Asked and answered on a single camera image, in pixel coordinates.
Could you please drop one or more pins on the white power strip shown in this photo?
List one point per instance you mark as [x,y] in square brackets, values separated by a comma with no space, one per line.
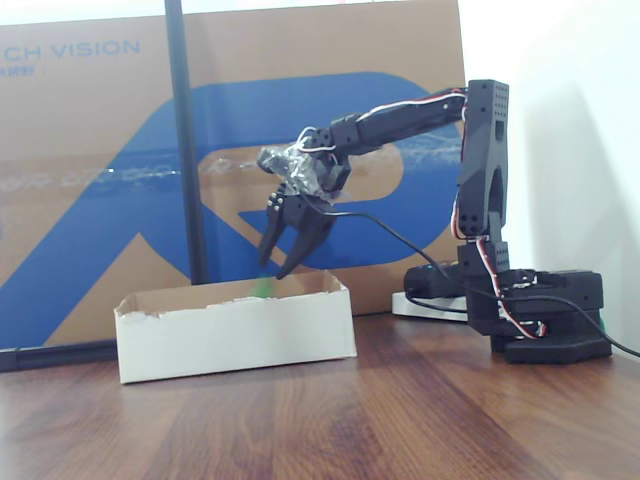
[425,309]

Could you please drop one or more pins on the white cardboard box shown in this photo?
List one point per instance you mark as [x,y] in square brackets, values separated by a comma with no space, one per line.
[235,335]

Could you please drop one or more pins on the black metal frame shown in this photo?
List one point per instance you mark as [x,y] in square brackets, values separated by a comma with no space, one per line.
[185,150]

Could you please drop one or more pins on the tape-wrapped wrist camera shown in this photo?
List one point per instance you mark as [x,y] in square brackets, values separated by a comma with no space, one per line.
[280,162]

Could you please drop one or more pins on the yellow bottle green cap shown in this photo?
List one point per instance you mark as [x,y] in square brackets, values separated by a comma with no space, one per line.
[262,290]

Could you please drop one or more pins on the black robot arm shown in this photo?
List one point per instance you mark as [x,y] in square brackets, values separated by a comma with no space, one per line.
[480,175]

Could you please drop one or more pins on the brown carton with blue print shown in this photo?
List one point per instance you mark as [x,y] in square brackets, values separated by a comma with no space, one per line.
[75,125]

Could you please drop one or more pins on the black power adapter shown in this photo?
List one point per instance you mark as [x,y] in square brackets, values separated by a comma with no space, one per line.
[425,280]

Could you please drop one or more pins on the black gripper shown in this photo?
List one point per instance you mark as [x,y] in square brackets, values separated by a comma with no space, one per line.
[298,214]

